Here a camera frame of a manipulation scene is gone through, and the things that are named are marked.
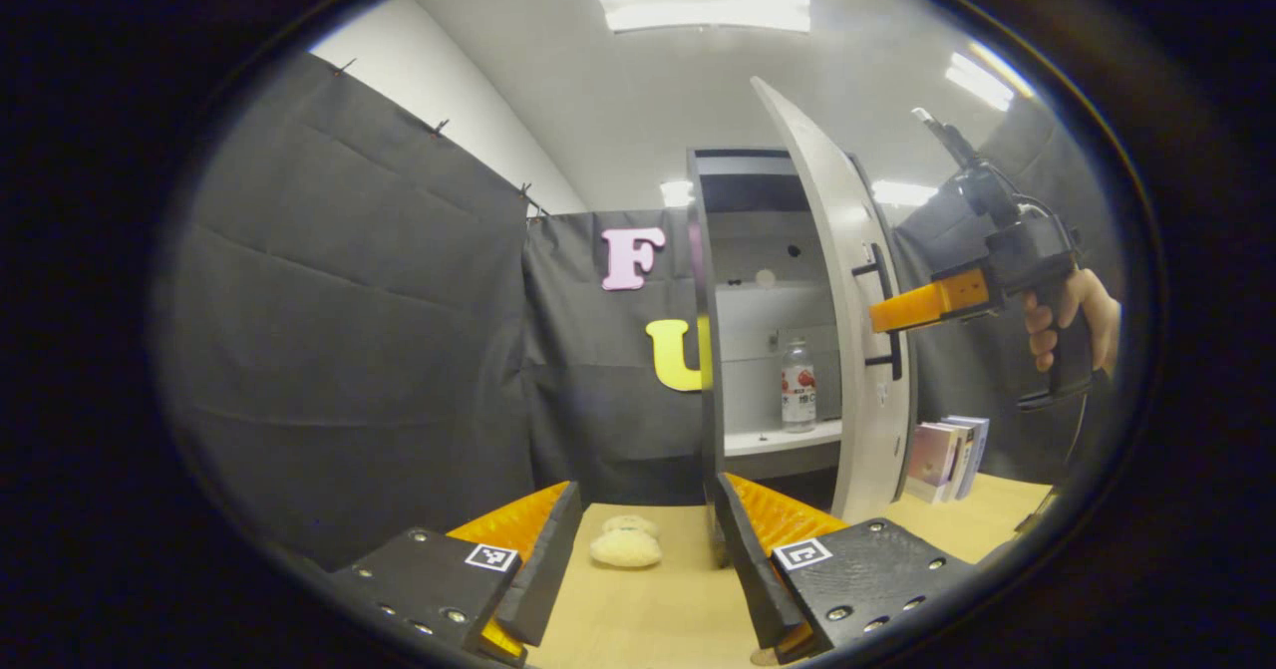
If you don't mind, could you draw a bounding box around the cream plush toy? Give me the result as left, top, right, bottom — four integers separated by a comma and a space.
588, 514, 664, 569

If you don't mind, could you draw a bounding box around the white cabinet shelf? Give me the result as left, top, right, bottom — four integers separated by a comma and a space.
723, 420, 844, 458

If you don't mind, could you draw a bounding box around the large ceiling light panel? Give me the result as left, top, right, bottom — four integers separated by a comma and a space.
592, 0, 813, 34

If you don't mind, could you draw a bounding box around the clear bottle with cherry label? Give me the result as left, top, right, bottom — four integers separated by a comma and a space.
781, 338, 817, 435

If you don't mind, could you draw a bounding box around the black door handle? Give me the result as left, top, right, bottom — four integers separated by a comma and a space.
852, 242, 905, 381

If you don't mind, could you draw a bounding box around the black backdrop cloth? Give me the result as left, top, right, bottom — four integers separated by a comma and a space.
155, 51, 1122, 570

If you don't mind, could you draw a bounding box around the grey cabinet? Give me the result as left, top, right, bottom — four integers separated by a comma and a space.
686, 147, 898, 540

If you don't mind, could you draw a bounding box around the blue book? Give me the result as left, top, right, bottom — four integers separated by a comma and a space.
947, 415, 991, 499

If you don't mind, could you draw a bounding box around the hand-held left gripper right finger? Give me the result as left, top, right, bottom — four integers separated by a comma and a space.
714, 472, 983, 665

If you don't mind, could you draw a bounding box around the white book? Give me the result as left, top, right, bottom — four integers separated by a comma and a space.
942, 420, 976, 501

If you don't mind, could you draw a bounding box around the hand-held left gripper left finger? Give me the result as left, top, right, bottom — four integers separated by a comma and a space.
329, 480, 584, 668

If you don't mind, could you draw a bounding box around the long ceiling light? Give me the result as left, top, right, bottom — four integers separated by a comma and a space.
945, 43, 1033, 112

